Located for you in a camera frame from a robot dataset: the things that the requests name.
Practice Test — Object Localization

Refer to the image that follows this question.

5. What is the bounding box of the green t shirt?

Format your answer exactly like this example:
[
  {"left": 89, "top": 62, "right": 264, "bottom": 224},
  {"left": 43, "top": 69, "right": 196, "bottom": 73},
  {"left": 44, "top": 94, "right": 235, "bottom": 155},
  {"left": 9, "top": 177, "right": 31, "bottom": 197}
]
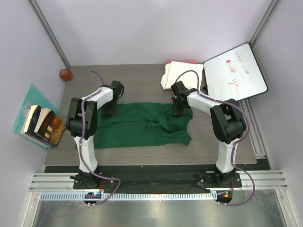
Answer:
[{"left": 93, "top": 102, "right": 193, "bottom": 149}]

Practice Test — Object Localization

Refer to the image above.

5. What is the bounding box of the white dry-erase board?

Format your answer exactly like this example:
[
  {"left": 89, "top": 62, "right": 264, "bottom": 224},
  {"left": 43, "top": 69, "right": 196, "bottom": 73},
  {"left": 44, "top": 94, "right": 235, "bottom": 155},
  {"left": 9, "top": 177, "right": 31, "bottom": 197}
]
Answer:
[{"left": 204, "top": 43, "right": 268, "bottom": 101}]

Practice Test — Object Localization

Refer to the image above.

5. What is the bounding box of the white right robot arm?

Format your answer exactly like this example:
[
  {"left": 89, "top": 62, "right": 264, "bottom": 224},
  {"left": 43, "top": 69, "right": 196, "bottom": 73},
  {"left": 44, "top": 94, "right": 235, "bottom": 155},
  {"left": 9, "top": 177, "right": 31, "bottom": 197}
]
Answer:
[{"left": 171, "top": 81, "right": 247, "bottom": 187}]

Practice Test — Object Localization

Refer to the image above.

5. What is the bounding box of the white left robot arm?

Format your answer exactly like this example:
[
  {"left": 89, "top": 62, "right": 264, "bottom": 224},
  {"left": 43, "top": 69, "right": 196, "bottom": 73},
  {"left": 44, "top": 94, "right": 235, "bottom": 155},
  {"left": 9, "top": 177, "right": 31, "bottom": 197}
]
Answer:
[{"left": 66, "top": 80, "right": 124, "bottom": 189}]

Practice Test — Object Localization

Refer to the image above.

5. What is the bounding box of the stack of books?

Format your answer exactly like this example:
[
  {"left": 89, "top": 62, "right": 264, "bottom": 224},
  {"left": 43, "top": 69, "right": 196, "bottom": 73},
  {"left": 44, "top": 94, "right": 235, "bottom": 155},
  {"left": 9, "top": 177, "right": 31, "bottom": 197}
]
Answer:
[{"left": 20, "top": 105, "right": 66, "bottom": 148}]

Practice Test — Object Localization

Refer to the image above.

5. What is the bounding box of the folded white t shirt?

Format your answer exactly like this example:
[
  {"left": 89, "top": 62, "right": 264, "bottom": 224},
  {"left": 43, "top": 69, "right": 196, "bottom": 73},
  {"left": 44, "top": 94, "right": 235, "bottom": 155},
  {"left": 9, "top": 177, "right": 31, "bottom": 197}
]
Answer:
[{"left": 167, "top": 61, "right": 204, "bottom": 89}]

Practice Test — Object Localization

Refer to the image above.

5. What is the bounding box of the red cube block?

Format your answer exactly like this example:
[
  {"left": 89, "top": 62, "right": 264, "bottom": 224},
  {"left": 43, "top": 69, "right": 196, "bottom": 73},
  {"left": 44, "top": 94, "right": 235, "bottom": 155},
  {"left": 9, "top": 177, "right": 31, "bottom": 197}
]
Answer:
[{"left": 59, "top": 69, "right": 72, "bottom": 81}]

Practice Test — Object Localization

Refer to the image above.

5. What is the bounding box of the teal plastic folder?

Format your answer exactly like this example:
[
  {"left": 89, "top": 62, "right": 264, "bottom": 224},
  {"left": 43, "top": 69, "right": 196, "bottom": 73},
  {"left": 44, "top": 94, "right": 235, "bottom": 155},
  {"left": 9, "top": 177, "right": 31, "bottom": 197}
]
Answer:
[{"left": 13, "top": 84, "right": 58, "bottom": 150}]

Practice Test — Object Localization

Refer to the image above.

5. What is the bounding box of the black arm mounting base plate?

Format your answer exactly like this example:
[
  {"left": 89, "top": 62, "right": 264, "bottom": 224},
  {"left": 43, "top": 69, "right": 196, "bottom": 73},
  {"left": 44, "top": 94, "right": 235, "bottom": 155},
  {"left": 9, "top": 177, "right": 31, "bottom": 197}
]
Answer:
[{"left": 45, "top": 165, "right": 242, "bottom": 194}]

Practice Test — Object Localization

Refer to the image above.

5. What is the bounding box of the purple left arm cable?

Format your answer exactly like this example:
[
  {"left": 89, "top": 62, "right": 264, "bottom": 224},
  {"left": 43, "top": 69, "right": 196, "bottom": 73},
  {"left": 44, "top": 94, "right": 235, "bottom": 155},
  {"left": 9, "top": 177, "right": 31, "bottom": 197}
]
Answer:
[{"left": 79, "top": 70, "right": 121, "bottom": 205}]

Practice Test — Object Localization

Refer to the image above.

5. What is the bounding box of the white slotted cable duct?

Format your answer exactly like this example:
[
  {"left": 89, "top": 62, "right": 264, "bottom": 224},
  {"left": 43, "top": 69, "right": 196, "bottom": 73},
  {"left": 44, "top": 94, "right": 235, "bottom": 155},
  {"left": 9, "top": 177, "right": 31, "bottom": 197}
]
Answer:
[{"left": 40, "top": 191, "right": 217, "bottom": 202}]

